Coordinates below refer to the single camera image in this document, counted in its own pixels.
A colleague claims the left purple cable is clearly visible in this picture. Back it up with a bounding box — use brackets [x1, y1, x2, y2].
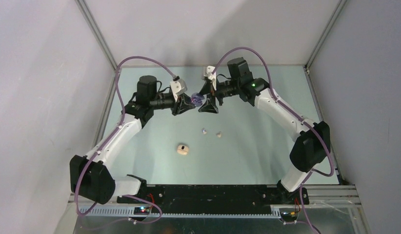
[74, 56, 180, 225]

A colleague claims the beige earbud charging case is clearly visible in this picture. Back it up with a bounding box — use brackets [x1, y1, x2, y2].
[177, 144, 190, 155]

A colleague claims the aluminium frame rail front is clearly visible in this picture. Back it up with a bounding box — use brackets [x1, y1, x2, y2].
[68, 185, 363, 220]

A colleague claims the left controller board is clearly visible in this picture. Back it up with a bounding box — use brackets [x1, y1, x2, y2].
[134, 207, 151, 215]

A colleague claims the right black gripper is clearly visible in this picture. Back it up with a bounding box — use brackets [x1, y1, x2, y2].
[198, 78, 240, 115]

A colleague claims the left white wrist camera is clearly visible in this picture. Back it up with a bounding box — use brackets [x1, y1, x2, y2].
[170, 76, 187, 102]

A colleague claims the controller board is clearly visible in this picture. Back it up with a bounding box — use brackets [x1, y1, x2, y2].
[281, 212, 300, 219]
[134, 207, 151, 215]

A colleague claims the purple earbud charging case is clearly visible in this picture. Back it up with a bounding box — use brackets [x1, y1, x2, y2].
[191, 93, 205, 107]

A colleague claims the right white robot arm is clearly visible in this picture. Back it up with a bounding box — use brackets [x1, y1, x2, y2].
[199, 57, 331, 204]

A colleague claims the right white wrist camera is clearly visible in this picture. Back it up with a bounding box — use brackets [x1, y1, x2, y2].
[203, 66, 217, 92]

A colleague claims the right controller board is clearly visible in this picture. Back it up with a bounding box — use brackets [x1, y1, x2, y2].
[281, 212, 300, 219]

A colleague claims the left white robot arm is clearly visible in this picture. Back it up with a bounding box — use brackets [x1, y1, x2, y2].
[69, 76, 195, 204]

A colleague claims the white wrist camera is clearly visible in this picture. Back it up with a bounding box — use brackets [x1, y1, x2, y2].
[203, 66, 217, 92]
[170, 76, 187, 102]

